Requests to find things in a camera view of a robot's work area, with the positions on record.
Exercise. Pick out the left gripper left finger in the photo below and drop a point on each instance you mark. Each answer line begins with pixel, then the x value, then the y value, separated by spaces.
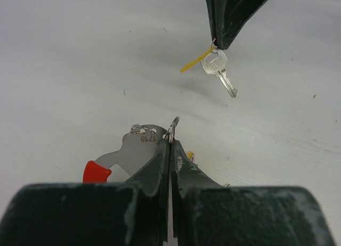
pixel 134 212

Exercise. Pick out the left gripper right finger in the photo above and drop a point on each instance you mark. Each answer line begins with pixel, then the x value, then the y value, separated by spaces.
pixel 207 213

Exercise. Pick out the yellow key tag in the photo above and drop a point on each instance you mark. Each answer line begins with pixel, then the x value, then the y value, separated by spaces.
pixel 213 62

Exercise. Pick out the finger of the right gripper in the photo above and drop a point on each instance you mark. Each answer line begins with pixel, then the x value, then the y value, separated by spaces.
pixel 216 16
pixel 232 16

